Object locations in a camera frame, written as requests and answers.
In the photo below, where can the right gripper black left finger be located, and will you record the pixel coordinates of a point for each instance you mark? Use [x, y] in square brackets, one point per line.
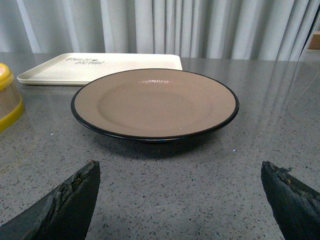
[65, 213]

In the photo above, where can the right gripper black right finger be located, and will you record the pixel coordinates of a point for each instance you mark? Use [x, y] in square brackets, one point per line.
[295, 205]

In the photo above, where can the cream rectangular serving tray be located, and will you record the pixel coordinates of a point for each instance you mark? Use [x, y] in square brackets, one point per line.
[78, 69]

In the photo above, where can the yellow rimmed bamboo steamer basket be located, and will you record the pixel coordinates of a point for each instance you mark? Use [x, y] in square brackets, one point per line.
[11, 102]

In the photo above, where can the grey pleated curtain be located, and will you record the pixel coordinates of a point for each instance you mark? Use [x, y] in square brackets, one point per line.
[215, 29]

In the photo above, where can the wooden shelf edge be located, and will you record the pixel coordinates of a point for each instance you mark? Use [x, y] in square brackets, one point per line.
[315, 41]

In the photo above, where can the brown plate with black rim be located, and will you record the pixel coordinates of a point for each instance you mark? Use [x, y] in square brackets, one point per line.
[154, 105]

